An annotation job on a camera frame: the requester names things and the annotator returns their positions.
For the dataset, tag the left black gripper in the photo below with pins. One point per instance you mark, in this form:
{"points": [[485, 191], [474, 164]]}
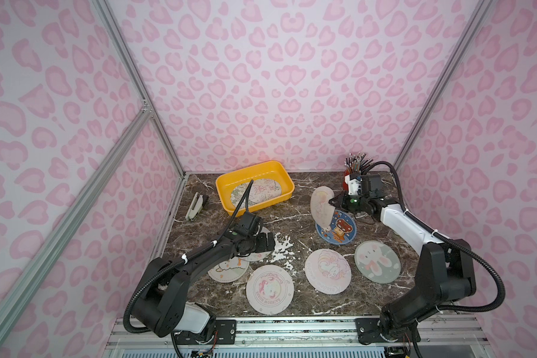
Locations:
{"points": [[259, 242]]}

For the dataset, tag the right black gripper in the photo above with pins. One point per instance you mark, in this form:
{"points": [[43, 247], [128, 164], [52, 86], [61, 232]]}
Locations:
{"points": [[342, 201]]}

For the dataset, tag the blue cartoon coaster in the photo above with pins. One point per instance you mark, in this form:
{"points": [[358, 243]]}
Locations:
{"points": [[343, 230]]}

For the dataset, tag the green floral coaster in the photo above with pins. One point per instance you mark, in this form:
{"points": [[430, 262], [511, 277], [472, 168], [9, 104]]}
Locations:
{"points": [[238, 193]]}

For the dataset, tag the pink floral doodle coaster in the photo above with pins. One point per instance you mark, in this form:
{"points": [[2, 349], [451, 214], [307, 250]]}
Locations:
{"points": [[266, 189]]}

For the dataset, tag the pink unicorn cloud coaster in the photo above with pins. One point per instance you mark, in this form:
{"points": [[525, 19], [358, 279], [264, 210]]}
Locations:
{"points": [[328, 271]]}

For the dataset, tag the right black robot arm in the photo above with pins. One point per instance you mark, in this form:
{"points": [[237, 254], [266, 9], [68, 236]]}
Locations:
{"points": [[445, 272]]}

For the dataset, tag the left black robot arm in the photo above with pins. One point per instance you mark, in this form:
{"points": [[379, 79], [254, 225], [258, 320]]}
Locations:
{"points": [[159, 303]]}

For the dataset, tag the yellow plastic storage box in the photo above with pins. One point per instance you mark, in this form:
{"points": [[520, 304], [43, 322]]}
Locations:
{"points": [[226, 183]]}

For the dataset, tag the butterfly doodle coaster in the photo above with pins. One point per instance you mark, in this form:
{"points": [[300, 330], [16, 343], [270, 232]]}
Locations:
{"points": [[259, 255]]}

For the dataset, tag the red pen holder cup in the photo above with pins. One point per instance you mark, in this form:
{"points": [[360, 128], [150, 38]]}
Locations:
{"points": [[347, 172]]}

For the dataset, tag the white sheep coaster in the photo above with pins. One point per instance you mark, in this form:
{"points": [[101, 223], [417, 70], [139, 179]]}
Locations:
{"points": [[229, 271]]}

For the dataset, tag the bundle of pens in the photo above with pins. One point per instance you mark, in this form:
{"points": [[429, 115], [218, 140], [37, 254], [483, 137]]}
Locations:
{"points": [[359, 163]]}

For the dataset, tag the pink striped unicorn coaster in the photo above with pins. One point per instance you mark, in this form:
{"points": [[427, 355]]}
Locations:
{"points": [[270, 290]]}

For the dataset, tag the grey stapler tool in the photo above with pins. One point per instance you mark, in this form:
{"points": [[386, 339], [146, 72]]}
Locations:
{"points": [[196, 206]]}

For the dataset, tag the grey-green bunny coaster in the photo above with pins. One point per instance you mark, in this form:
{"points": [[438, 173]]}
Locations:
{"points": [[377, 262]]}

